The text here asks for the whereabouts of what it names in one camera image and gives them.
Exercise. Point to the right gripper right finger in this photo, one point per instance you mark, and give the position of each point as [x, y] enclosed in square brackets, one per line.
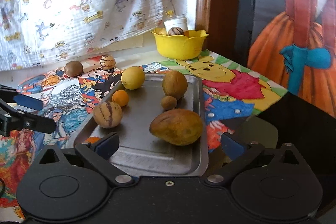
[242, 155]

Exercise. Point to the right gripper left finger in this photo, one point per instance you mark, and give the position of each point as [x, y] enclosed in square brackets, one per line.
[95, 156]

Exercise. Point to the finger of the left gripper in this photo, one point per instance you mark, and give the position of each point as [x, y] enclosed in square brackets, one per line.
[10, 95]
[35, 122]

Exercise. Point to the striped pepino melon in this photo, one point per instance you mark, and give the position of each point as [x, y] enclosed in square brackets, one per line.
[107, 114]

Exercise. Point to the brown oval sapote fruit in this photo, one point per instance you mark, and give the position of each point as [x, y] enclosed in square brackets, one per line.
[179, 127]

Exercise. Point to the small brown round fruit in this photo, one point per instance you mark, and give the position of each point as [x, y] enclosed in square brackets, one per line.
[168, 103]

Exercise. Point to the small orange mandarin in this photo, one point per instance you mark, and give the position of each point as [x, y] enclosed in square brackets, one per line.
[93, 139]

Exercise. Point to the cartoon printed tablecloth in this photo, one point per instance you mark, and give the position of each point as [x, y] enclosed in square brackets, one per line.
[221, 88]

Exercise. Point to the brown kiwi fruit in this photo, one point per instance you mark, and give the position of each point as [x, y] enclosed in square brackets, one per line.
[73, 68]

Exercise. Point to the metal tray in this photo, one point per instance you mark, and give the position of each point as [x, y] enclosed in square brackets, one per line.
[140, 153]

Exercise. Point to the yellow lemon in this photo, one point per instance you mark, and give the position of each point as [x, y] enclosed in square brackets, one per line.
[133, 78]

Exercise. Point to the striped round melon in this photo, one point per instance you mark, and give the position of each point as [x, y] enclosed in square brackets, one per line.
[107, 62]

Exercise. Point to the white cartoon printed curtain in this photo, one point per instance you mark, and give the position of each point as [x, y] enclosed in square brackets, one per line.
[41, 32]

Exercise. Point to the yellow plastic bowl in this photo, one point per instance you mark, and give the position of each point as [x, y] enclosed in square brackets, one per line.
[179, 47]

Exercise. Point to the yellow fruit in bowl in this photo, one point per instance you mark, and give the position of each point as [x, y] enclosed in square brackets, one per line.
[162, 31]

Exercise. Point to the striped fruit in bowl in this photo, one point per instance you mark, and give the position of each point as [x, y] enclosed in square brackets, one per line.
[175, 31]

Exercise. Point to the white cup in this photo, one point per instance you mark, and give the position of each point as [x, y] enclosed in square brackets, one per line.
[176, 21]

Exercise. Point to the painted woman picture panel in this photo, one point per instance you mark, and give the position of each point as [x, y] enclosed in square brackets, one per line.
[293, 50]

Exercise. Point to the wooden frame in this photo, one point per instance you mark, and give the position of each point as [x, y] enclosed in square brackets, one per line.
[218, 3]

